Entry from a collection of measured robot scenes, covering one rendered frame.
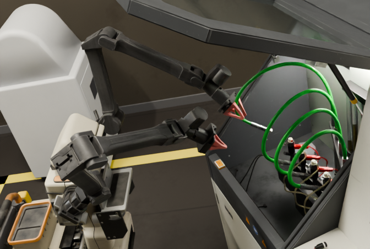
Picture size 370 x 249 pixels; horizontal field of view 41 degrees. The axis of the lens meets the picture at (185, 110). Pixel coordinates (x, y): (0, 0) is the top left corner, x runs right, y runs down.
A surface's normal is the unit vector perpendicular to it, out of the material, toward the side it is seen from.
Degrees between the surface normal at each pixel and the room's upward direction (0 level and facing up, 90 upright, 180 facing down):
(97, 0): 90
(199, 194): 0
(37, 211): 0
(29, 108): 90
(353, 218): 76
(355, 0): 0
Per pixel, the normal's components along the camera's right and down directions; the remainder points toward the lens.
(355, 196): -0.93, 0.17
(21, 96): -0.03, 0.57
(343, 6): -0.21, -0.81
